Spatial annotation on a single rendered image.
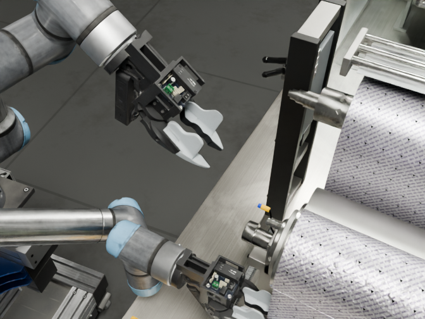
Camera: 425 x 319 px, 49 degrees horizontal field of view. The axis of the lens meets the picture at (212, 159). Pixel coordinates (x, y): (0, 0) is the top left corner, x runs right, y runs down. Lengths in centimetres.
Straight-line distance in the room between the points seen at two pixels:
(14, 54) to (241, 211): 73
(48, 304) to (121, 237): 108
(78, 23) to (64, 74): 257
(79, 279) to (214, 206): 86
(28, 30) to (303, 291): 56
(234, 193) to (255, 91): 175
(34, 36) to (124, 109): 16
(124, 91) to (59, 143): 207
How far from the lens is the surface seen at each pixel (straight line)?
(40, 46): 74
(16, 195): 148
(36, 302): 198
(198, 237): 119
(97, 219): 102
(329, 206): 85
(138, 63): 66
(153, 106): 69
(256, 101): 289
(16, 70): 73
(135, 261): 90
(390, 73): 79
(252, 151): 137
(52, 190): 254
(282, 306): 81
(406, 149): 80
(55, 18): 69
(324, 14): 92
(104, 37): 66
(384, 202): 90
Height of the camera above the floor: 190
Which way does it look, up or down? 48 degrees down
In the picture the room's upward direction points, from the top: straight up
